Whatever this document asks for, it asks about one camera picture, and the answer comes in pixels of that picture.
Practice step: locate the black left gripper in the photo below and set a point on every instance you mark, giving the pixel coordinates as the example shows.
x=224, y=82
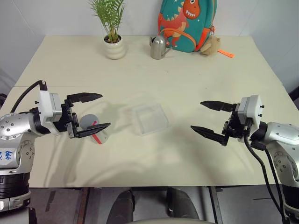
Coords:
x=67, y=121

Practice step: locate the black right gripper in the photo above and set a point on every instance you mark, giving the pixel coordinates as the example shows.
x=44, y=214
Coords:
x=236, y=128

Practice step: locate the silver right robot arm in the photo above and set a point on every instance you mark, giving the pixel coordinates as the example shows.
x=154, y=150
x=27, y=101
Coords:
x=278, y=135

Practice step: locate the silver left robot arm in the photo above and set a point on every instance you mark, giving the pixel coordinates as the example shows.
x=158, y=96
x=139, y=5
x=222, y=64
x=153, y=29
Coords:
x=14, y=127

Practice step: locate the clear plastic container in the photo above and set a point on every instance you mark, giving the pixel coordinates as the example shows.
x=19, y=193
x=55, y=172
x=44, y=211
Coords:
x=151, y=120

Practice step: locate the white ribbed plant pot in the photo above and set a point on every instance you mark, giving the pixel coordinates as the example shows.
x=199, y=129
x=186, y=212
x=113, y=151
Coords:
x=114, y=50

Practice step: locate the dark rounded shape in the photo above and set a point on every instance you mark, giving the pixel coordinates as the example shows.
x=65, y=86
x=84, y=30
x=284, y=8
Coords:
x=121, y=205
x=181, y=203

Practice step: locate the silver metal watering can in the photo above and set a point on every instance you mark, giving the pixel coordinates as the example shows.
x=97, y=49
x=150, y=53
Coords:
x=158, y=47

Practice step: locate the teal dinosaur backpack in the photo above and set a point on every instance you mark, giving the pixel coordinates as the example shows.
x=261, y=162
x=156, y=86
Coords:
x=187, y=25

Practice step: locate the green leafy plant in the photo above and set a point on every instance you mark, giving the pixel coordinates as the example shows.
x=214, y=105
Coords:
x=109, y=16

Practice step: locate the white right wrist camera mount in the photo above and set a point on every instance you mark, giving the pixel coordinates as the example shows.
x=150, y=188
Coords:
x=253, y=107

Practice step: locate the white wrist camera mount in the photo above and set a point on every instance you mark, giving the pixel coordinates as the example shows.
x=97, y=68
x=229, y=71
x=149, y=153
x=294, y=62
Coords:
x=253, y=107
x=45, y=105

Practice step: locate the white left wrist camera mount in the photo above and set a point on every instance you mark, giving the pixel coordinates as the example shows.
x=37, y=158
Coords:
x=45, y=105

